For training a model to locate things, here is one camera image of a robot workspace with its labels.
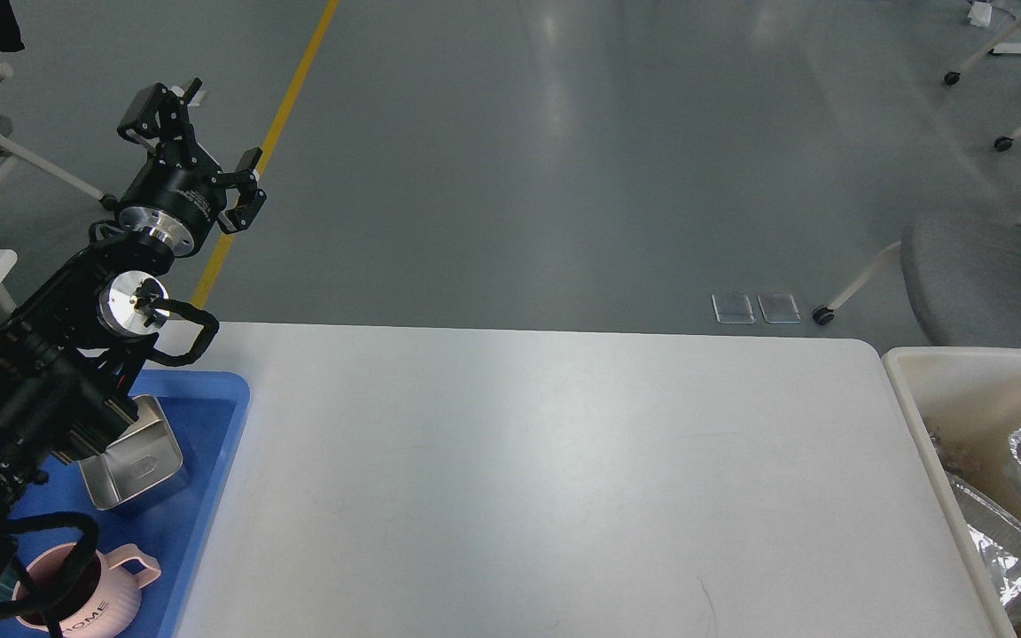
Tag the white plastic bin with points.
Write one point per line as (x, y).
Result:
(970, 399)

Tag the floor outlet plate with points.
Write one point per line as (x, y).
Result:
(733, 308)
(779, 308)

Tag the blue plastic tray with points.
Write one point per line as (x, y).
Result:
(206, 410)

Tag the steel rectangular container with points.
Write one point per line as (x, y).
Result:
(144, 467)

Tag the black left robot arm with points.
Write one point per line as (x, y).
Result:
(70, 353)

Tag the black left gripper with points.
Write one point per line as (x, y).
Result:
(172, 198)

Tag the grey office chair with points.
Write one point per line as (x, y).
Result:
(962, 276)

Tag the pink mug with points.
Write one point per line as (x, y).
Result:
(106, 598)

